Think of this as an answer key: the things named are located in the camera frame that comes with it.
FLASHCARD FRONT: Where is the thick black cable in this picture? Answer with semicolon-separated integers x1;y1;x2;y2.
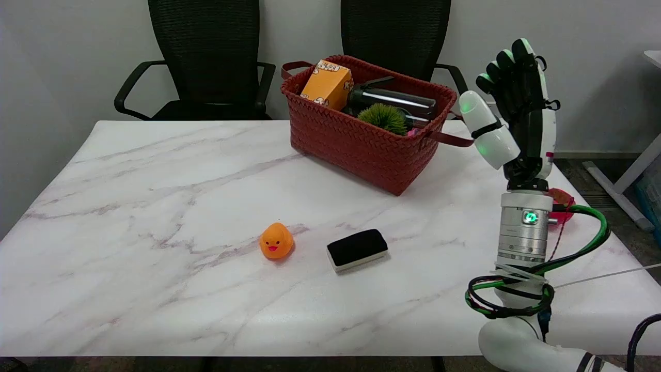
626;314;661;372

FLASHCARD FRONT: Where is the white desk leg frame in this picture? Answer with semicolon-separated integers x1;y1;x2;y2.
583;132;661;231

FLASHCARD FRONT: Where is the black glossy bottle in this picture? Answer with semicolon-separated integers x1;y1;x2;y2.
345;76;438;130

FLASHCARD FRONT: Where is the orange cardboard box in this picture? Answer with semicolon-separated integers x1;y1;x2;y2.
300;59;355;111

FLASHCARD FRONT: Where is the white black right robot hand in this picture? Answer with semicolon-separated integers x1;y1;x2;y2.
459;38;561;192

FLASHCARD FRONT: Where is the thin white cable tie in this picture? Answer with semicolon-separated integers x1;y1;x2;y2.
554;263;661;289

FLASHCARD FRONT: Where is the orange-yellow rubber duck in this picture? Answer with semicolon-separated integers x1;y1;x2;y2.
259;223;295;260

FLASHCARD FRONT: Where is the blue storage bin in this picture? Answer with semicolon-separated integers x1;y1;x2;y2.
635;155;661;233

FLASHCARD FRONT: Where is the red persimmon toy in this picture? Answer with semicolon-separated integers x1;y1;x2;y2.
547;188;576;224

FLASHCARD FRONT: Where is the black mesh office chair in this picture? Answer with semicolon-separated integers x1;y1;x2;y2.
114;0;276;121
341;0;469;96

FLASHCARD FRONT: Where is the black white board eraser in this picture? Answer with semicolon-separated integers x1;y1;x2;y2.
326;229;389;273

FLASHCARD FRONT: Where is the red woven basket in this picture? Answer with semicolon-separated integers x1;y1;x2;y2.
280;55;475;196

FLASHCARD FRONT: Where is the green and black cable bundle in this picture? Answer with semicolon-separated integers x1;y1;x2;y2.
465;204;611;319

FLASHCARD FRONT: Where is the green spiky ball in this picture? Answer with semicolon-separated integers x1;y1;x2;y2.
357;103;408;136

